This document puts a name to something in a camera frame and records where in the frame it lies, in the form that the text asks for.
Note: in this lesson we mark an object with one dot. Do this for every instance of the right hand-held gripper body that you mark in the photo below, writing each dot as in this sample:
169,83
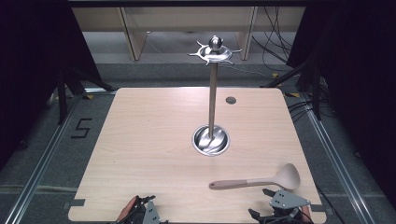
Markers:
288,201

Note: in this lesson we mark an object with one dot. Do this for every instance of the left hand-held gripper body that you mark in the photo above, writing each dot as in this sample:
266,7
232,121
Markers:
151,213

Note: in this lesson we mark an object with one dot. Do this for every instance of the beige silicone ladle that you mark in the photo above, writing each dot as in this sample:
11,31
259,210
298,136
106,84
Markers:
287,179

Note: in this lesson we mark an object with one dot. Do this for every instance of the steel utensil rack stand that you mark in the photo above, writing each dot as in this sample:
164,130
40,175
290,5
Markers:
213,93

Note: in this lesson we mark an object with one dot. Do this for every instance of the person's left hand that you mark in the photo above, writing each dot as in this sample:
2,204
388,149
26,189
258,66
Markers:
126,210

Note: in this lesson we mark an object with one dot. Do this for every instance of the person's right hand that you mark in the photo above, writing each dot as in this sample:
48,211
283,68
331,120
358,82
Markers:
307,214

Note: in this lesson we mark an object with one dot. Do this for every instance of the grey round table grommet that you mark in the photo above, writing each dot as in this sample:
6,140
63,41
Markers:
230,100

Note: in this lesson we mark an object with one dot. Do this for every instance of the black metal stand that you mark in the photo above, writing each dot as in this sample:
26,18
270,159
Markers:
316,93
62,96

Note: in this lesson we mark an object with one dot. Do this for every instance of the dark curtain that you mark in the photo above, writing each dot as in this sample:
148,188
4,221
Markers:
28,68
364,77

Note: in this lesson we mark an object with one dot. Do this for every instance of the beige wooden cabinet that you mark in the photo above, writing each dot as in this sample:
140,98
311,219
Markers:
130,31

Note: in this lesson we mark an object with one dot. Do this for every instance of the aluminium floor rail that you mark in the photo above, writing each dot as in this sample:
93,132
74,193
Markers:
336,161
40,161

